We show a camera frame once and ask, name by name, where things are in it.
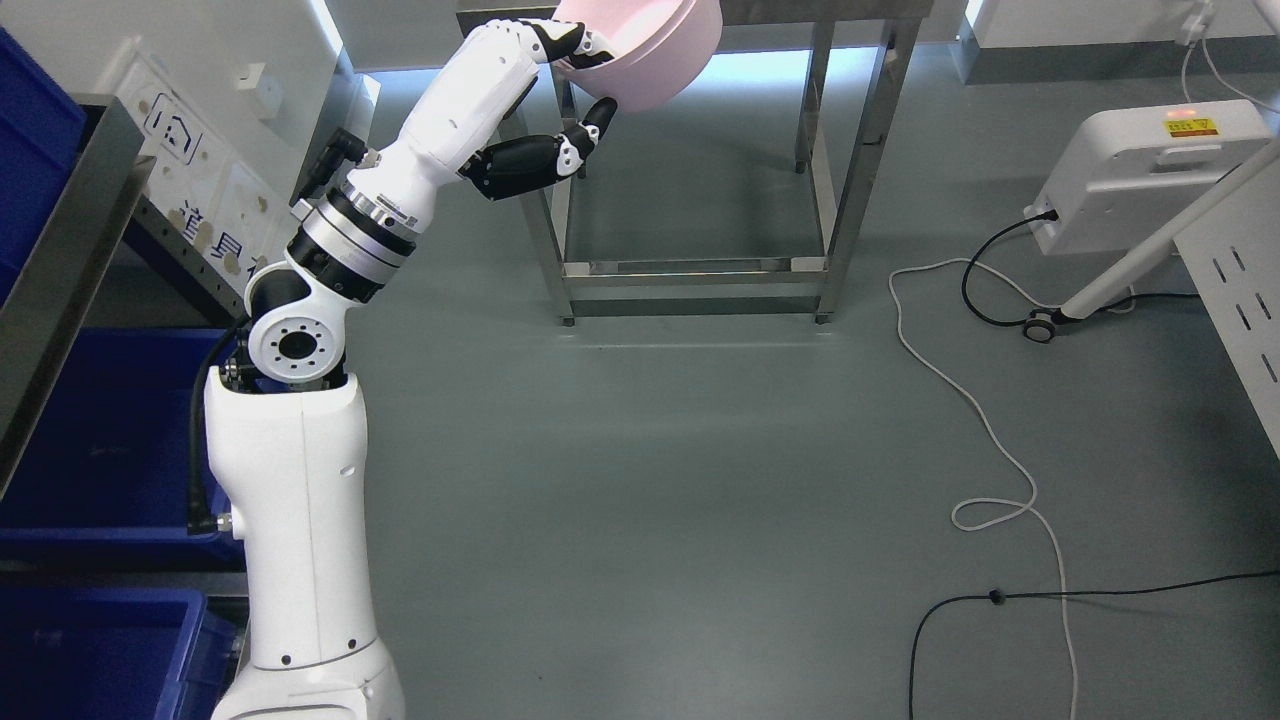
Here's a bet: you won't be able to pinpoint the white wall plug right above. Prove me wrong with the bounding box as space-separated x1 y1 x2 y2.
1172 0 1216 47

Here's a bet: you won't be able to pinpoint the white machine with red light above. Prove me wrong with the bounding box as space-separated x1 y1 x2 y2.
1024 99 1274 256

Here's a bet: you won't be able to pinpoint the white sign board blue characters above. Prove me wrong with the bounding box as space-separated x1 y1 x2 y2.
101 35 302 297

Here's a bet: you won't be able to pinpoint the white perforated panel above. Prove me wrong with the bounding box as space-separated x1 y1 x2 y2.
1175 161 1279 447

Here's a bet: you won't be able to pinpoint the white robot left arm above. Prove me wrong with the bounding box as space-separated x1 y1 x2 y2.
201 19 617 719

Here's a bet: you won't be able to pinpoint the stainless steel table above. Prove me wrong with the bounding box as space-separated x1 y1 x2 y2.
458 1 934 325

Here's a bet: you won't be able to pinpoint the steel shelf rail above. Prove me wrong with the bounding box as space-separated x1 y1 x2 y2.
1 94 155 493

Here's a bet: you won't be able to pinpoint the pink bowl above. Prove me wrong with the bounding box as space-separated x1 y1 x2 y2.
552 1 723 113

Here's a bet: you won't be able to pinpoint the white floor cable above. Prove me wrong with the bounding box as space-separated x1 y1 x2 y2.
888 258 1082 720

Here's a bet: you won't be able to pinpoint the white wall socket left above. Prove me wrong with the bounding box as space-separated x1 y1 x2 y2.
234 61 284 122

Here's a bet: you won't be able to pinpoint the blue bin far lower left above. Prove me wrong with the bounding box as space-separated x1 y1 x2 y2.
1 587 238 719

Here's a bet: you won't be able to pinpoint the black power cable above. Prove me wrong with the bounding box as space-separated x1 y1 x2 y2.
961 208 1201 327

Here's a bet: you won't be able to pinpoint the blue bin upper left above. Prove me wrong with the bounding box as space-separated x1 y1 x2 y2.
1 29 86 302

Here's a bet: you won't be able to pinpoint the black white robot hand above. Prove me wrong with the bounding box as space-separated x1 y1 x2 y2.
460 18 620 200

